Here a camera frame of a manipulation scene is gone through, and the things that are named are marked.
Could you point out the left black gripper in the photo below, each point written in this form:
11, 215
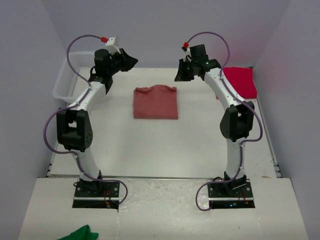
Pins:
128, 62

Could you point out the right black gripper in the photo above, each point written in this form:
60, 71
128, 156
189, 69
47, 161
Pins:
181, 76

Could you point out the salmon pink t shirt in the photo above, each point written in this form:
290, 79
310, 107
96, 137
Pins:
157, 102

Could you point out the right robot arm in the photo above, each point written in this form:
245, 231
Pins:
237, 120

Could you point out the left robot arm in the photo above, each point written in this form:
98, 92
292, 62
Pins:
74, 129

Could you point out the folded red t shirt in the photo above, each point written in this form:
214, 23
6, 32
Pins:
242, 80

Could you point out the white plastic basket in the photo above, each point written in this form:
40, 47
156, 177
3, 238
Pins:
69, 86

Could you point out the green cloth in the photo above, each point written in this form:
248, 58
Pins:
83, 233

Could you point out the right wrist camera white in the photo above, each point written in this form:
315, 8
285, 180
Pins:
187, 53

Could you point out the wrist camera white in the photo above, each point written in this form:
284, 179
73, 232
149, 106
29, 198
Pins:
111, 44
187, 53

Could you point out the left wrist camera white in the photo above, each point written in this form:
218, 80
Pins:
111, 44

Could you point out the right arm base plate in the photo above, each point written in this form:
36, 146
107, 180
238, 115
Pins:
222, 197

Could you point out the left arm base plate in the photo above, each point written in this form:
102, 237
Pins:
96, 195

